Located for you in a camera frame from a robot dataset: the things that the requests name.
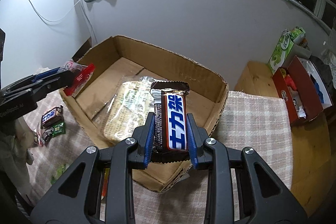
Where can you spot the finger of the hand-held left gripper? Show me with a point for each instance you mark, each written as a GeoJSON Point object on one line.
{"type": "Point", "coordinates": [46, 75]}
{"type": "Point", "coordinates": [61, 79]}

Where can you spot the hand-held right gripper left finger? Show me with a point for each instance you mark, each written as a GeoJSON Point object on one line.
{"type": "Point", "coordinates": [148, 140]}

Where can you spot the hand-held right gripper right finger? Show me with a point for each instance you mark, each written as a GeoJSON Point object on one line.
{"type": "Point", "coordinates": [193, 142]}

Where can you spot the red snack packet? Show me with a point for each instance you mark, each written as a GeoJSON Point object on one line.
{"type": "Point", "coordinates": [81, 77]}

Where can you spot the brown chocolate bar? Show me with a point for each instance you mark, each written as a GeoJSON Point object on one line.
{"type": "Point", "coordinates": [51, 116]}
{"type": "Point", "coordinates": [173, 121]}

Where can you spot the cardboard box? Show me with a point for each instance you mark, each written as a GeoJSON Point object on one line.
{"type": "Point", "coordinates": [157, 61]}

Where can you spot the person's left forearm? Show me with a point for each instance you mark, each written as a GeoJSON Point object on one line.
{"type": "Point", "coordinates": [15, 134]}

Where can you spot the pink candy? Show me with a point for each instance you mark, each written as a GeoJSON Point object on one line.
{"type": "Point", "coordinates": [36, 138]}

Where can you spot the clear cracker packet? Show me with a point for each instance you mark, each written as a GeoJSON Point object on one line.
{"type": "Point", "coordinates": [126, 103]}

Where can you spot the dark green candy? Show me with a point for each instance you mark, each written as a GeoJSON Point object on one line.
{"type": "Point", "coordinates": [59, 129]}

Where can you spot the orange snack packet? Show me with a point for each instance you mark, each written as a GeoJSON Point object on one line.
{"type": "Point", "coordinates": [105, 182]}

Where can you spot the light green candy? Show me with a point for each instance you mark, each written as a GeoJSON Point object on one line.
{"type": "Point", "coordinates": [59, 170]}

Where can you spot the red box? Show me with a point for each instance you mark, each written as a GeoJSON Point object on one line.
{"type": "Point", "coordinates": [288, 100]}

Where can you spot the green packets on shelf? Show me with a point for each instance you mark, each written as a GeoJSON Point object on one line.
{"type": "Point", "coordinates": [282, 50]}

